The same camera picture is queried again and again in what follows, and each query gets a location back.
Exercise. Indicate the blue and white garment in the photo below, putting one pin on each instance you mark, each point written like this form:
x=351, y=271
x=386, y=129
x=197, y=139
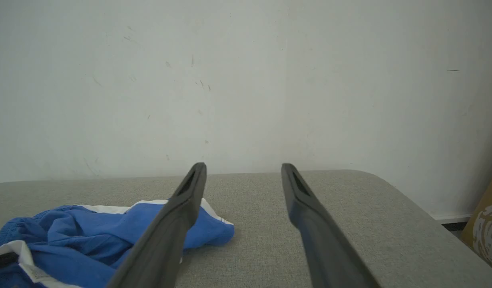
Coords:
x=78, y=236

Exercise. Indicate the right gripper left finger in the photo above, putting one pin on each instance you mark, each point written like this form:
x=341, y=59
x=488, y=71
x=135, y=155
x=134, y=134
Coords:
x=162, y=240

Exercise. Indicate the white skirting board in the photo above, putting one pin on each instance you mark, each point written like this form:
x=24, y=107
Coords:
x=449, y=218

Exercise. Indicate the brown printed cardboard box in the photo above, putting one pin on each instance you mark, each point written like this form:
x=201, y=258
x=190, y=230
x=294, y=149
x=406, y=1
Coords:
x=487, y=234

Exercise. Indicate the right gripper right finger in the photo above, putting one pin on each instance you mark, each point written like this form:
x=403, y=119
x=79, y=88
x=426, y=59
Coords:
x=325, y=248

